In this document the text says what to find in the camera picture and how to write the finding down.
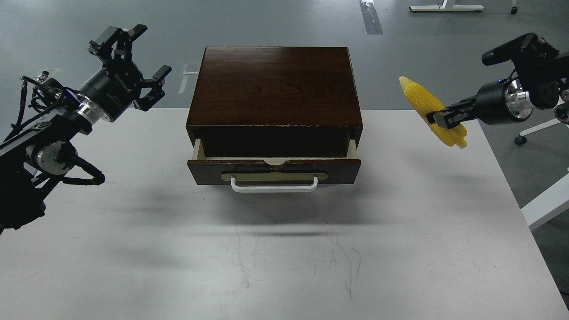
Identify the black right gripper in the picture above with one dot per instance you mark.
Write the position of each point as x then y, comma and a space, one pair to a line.
495, 103

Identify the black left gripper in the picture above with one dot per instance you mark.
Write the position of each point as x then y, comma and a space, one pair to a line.
118, 83

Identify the yellow toy corn cob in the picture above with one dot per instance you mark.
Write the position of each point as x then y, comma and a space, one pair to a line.
424, 103

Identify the wooden drawer with white handle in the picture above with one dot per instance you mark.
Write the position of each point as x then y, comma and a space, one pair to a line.
256, 175

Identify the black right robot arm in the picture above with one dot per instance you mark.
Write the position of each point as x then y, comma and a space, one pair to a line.
539, 79

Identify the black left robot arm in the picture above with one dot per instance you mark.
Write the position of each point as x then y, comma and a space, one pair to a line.
37, 154

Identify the dark wooden drawer cabinet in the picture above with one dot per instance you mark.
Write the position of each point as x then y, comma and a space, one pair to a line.
275, 101

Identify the white desk base far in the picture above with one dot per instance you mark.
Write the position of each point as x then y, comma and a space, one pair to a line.
447, 6

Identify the grey floor tape strip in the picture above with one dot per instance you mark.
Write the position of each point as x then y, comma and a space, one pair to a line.
370, 17

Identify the white side table right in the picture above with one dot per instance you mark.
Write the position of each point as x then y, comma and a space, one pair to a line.
551, 202

